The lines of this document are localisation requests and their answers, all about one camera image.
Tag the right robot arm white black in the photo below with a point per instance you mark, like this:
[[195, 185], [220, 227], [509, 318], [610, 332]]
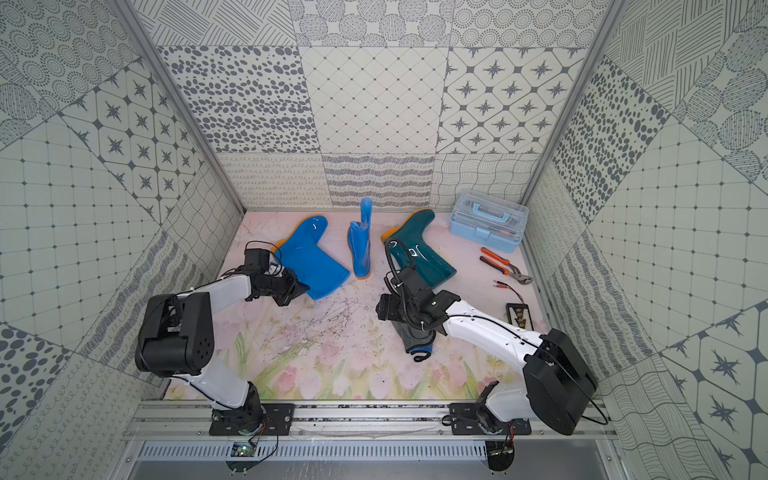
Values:
[[558, 385]]

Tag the orange handled pliers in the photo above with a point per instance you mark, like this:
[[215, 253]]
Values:
[[504, 266]]

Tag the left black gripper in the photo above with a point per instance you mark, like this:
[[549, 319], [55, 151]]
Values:
[[288, 285]]

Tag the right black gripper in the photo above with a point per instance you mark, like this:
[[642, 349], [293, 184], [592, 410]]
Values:
[[387, 304]]

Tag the green rubber boot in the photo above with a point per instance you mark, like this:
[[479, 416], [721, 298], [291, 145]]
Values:
[[408, 246]]

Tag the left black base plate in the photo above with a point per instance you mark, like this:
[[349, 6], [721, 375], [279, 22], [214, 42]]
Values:
[[270, 419]]

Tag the blue rubber boot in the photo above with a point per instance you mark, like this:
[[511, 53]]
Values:
[[313, 267], [358, 239]]

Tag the grey blue microfibre cloth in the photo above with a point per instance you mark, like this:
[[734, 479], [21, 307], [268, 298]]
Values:
[[417, 343]]

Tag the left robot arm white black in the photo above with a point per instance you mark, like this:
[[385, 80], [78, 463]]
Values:
[[177, 339]]

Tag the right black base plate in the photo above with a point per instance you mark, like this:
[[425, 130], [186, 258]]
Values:
[[466, 419]]

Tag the light blue plastic toolbox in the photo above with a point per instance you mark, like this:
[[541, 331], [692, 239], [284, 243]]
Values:
[[490, 221]]

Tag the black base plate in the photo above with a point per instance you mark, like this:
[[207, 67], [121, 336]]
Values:
[[270, 419], [466, 419]]

